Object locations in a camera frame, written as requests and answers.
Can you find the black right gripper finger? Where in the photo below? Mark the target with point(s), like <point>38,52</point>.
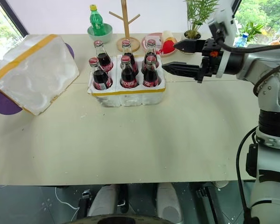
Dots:
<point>182,68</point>
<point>187,46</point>

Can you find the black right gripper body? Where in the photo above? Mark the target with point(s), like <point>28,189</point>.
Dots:
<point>210,61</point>

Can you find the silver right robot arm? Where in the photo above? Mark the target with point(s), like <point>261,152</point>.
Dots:
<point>270,77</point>

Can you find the glass cola bottle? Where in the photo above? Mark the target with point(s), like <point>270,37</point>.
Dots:
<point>151,75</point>
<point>100,79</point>
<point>104,61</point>
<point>130,52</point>
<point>151,49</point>
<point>128,77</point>

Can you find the pink toy food box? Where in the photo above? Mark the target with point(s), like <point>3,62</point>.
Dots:
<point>155,37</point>

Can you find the white foam bottle crate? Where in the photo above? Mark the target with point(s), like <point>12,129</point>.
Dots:
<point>130,96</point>

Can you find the white taped foam box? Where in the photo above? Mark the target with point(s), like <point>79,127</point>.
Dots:
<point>35,70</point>

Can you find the red toy food piece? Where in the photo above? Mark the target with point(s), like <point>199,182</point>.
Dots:
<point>168,46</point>

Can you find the cream toy food piece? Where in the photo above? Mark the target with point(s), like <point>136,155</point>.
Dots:
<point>168,35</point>

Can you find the potted green plant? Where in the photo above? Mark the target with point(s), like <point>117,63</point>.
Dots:
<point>196,21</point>

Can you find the blue capped water bottle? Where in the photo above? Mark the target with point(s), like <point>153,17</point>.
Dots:
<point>241,40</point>

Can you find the pink round plate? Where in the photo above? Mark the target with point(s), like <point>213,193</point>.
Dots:
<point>145,46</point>

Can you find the small leafy green plant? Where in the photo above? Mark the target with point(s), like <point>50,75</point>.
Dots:
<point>254,30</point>

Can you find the wooden mug tree stand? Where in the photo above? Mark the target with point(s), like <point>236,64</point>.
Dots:
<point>126,21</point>

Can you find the mint green bowl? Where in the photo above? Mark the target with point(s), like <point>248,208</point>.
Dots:
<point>107,35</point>

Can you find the green plastic soda bottle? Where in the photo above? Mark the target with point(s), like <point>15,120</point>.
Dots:
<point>96,23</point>

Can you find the small purple round mat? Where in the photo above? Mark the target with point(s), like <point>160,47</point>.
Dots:
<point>71,51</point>

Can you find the white right robot leg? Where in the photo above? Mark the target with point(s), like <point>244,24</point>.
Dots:
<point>169,200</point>

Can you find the white robot leg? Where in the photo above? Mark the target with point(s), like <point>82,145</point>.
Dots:
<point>169,200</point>
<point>102,200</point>

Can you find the white left robot leg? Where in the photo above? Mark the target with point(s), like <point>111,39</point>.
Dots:
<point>102,200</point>

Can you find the dark rounded robot waist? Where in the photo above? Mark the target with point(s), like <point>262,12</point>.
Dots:
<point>121,220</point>

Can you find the large purple round mat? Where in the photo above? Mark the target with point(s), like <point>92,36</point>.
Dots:
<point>2,105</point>

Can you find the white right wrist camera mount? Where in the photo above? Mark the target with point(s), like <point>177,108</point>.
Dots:
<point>226,16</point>

